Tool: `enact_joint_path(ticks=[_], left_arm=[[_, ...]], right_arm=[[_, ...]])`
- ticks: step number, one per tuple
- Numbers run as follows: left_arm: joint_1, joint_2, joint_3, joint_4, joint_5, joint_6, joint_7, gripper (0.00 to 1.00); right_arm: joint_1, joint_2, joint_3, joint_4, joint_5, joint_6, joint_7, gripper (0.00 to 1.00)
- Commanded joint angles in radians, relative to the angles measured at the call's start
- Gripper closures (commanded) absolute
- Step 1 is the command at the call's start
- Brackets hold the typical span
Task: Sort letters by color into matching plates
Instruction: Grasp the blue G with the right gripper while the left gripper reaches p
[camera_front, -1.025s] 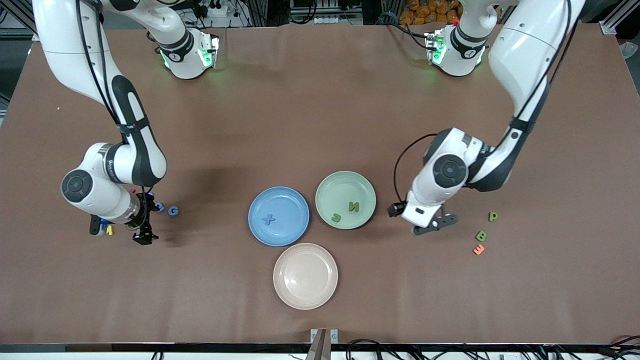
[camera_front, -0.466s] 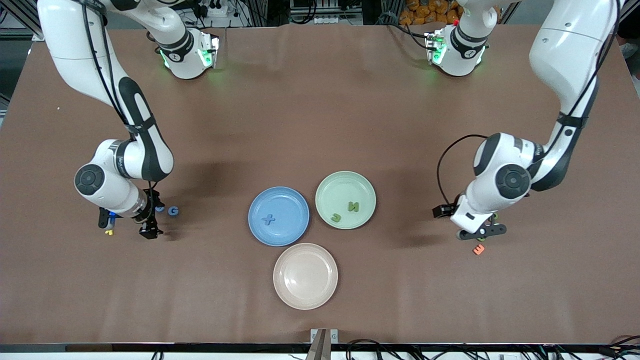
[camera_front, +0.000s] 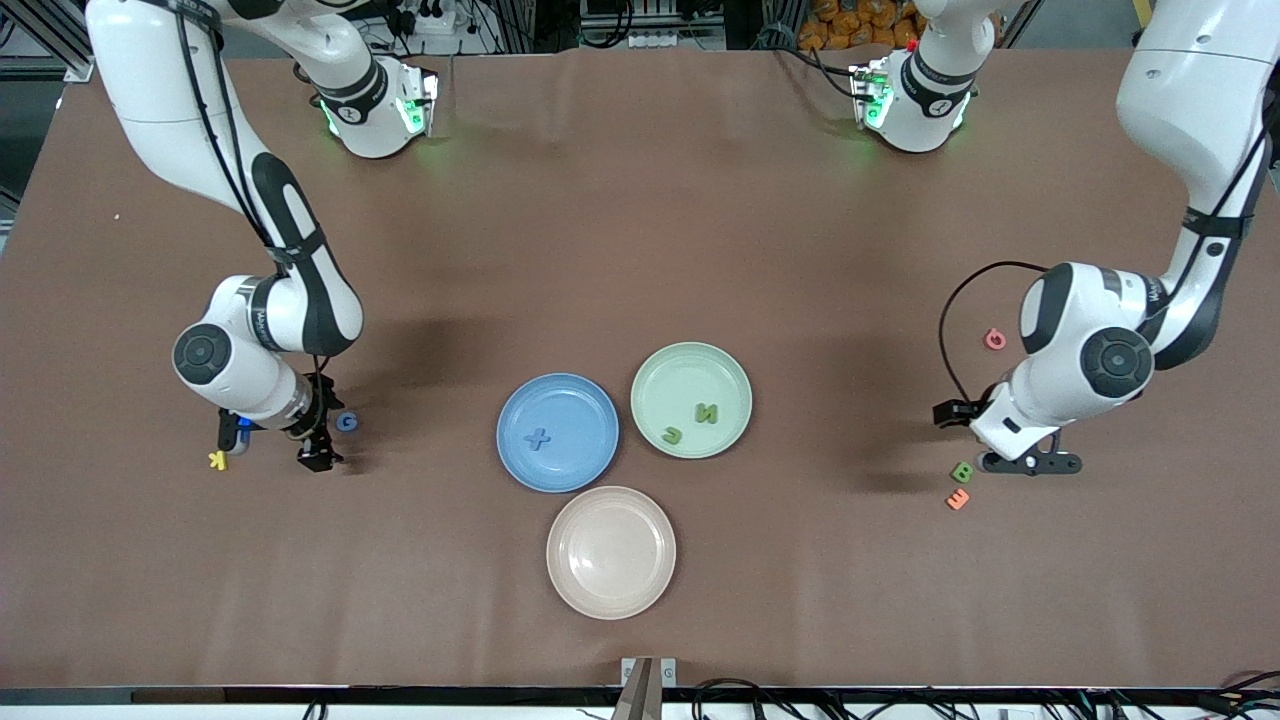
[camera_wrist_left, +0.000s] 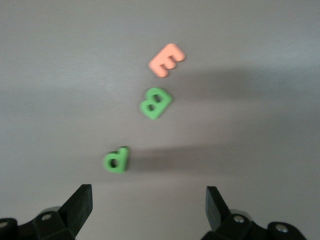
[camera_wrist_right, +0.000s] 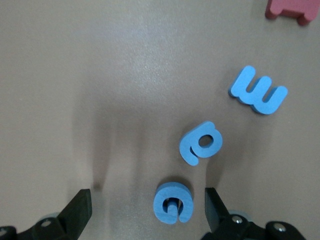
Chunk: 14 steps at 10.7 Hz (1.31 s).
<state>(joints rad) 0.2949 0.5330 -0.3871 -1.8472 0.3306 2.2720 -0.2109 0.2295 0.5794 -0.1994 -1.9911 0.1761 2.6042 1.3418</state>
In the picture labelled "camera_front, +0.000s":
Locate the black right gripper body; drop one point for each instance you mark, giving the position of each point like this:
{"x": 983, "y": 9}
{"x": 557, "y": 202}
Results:
{"x": 316, "y": 428}

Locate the blue foam letter G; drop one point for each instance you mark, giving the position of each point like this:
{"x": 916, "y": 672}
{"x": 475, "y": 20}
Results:
{"x": 346, "y": 421}

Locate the green foam letter B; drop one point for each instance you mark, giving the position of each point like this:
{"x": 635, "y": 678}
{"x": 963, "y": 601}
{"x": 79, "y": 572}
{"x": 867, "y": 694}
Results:
{"x": 962, "y": 471}

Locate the blue foam letter X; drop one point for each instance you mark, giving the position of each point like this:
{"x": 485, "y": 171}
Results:
{"x": 538, "y": 438}

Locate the green foam letter N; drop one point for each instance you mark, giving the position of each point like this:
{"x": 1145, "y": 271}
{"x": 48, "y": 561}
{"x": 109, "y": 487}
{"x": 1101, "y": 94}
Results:
{"x": 706, "y": 413}

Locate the green foam letter C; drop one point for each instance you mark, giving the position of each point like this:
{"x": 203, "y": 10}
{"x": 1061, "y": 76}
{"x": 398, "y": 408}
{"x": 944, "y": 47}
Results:
{"x": 672, "y": 435}

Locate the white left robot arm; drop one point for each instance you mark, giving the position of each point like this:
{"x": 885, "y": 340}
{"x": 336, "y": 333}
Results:
{"x": 1060, "y": 390}

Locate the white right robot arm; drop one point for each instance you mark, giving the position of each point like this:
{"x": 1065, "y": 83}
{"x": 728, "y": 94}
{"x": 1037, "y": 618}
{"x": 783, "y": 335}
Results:
{"x": 230, "y": 370}

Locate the pink-red foam letter G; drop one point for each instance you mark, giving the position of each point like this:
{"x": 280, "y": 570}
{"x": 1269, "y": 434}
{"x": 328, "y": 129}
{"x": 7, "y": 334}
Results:
{"x": 995, "y": 339}

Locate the orange foam letter E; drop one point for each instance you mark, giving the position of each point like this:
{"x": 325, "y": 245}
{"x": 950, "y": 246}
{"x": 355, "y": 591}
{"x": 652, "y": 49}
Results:
{"x": 957, "y": 498}

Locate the yellow foam letter K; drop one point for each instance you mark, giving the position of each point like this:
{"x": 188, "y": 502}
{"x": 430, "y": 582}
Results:
{"x": 217, "y": 461}

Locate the blue plate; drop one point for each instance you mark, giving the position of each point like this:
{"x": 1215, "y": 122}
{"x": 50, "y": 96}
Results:
{"x": 580, "y": 400}

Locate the green plate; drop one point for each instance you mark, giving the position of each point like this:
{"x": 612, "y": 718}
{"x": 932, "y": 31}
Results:
{"x": 691, "y": 375}

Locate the beige plate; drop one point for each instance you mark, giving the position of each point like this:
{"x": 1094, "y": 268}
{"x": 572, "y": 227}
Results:
{"x": 611, "y": 552}

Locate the bag of orange fruit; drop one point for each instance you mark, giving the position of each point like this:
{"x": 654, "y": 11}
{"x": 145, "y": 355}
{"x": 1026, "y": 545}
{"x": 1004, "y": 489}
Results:
{"x": 850, "y": 25}

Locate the white power strip with plugs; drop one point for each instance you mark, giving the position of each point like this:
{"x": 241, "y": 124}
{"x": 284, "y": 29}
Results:
{"x": 435, "y": 18}

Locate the long white socket strip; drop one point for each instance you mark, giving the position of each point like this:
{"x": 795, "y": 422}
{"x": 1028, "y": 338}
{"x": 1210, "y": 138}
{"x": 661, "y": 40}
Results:
{"x": 670, "y": 40}

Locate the aluminium camera pole with bracket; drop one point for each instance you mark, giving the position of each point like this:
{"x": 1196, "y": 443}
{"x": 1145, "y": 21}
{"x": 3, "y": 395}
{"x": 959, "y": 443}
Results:
{"x": 640, "y": 695}

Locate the aluminium frame corner profile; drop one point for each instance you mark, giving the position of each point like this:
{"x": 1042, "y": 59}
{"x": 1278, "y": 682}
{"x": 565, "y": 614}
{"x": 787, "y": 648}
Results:
{"x": 78, "y": 68}

